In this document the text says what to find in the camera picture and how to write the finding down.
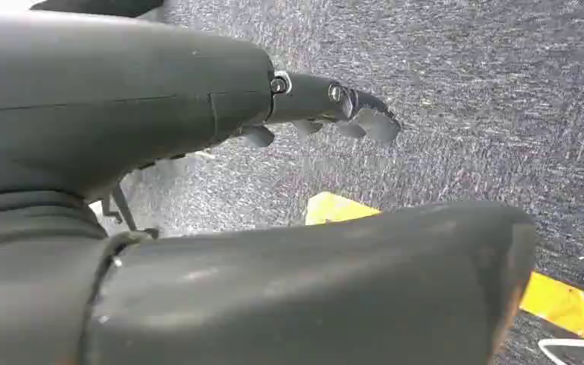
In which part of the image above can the black robot leg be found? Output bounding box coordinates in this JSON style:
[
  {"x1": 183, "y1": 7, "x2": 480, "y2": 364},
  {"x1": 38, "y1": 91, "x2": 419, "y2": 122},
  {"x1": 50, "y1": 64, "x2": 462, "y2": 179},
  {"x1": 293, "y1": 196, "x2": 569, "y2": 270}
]
[{"x1": 30, "y1": 0, "x2": 166, "y2": 19}]

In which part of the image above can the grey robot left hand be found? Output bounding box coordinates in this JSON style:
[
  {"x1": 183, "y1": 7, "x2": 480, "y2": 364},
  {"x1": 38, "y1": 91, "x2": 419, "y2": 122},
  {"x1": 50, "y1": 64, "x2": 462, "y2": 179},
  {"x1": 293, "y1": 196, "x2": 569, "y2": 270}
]
[{"x1": 0, "y1": 11, "x2": 538, "y2": 365}]

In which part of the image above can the white cable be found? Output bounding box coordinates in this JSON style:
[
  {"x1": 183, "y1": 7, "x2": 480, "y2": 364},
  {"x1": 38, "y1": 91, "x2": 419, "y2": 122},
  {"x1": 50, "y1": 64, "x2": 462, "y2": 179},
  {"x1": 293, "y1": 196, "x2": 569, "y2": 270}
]
[{"x1": 538, "y1": 338, "x2": 584, "y2": 365}]

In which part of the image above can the yellow floor tape strip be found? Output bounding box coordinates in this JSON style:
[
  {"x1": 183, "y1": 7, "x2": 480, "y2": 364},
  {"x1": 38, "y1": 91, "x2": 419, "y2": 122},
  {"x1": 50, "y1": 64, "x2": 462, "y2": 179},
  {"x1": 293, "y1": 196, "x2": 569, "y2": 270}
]
[{"x1": 305, "y1": 192, "x2": 584, "y2": 365}]

